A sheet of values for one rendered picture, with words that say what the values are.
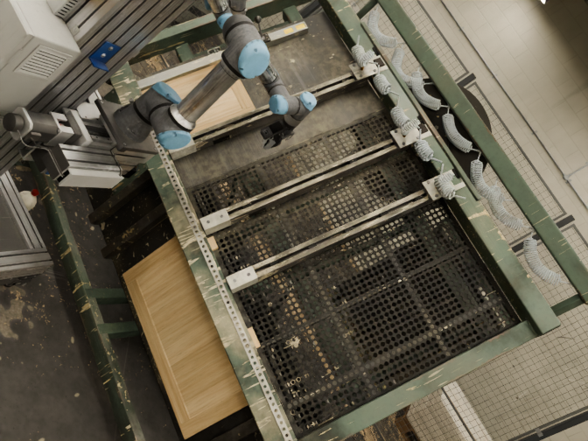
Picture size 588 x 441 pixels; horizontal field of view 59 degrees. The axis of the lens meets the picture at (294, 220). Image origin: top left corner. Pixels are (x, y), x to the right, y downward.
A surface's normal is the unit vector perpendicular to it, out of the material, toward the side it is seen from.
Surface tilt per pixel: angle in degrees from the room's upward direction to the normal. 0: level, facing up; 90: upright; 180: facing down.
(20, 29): 90
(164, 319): 90
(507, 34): 90
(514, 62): 90
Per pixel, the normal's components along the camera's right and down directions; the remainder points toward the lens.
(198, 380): -0.44, -0.12
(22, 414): 0.79, -0.53
